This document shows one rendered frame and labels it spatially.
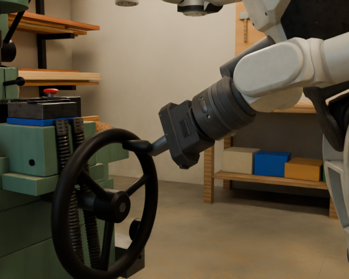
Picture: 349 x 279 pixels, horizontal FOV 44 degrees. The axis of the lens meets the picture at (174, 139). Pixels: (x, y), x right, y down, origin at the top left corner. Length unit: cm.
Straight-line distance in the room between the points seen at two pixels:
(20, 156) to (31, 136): 5
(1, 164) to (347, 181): 69
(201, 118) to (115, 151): 44
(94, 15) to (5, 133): 413
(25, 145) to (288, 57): 48
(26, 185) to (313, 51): 53
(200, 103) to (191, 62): 365
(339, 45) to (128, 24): 414
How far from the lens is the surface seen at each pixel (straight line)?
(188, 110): 74
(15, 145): 86
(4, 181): 86
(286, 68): 63
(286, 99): 71
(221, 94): 69
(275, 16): 91
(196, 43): 434
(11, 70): 102
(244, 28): 418
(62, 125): 81
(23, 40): 454
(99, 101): 487
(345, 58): 63
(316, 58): 64
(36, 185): 80
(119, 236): 122
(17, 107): 86
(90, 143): 75
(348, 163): 97
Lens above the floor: 104
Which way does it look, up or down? 8 degrees down
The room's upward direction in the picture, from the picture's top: straight up
